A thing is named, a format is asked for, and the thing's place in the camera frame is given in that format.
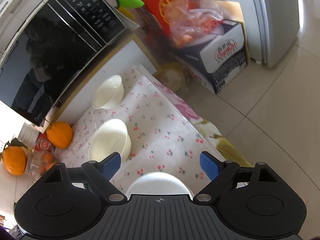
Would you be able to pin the glass jar of kumquats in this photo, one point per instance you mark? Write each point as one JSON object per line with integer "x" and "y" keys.
{"x": 39, "y": 162}

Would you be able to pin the plastic bag of oranges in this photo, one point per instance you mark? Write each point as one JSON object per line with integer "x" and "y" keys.
{"x": 191, "y": 20}

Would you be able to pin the white speckled bowl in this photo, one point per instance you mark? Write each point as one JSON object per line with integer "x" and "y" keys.
{"x": 158, "y": 183}

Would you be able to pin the red tin can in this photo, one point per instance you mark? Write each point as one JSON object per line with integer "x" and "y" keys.
{"x": 43, "y": 144}

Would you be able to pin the large cream bowl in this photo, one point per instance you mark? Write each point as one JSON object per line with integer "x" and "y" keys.
{"x": 111, "y": 137}

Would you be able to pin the blue white cardboard box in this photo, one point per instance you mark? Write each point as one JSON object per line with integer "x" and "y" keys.
{"x": 216, "y": 59}

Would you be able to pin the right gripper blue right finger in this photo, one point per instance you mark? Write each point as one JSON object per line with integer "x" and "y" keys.
{"x": 220, "y": 173}

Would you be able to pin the orange on jar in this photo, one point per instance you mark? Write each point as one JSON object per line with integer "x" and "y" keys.
{"x": 14, "y": 160}

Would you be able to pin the black microwave oven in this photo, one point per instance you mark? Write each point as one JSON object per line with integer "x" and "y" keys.
{"x": 45, "y": 45}

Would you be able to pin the small cream bowl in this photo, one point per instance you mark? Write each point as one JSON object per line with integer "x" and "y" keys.
{"x": 109, "y": 94}

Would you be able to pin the cherry print tablecloth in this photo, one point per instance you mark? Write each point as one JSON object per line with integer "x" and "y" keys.
{"x": 166, "y": 134}

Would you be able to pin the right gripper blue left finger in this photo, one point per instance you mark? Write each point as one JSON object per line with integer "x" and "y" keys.
{"x": 98, "y": 176}

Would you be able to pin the silver refrigerator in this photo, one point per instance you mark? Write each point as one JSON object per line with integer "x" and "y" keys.
{"x": 279, "y": 26}

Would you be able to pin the orange on table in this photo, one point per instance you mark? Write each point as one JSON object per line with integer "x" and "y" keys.
{"x": 60, "y": 134}

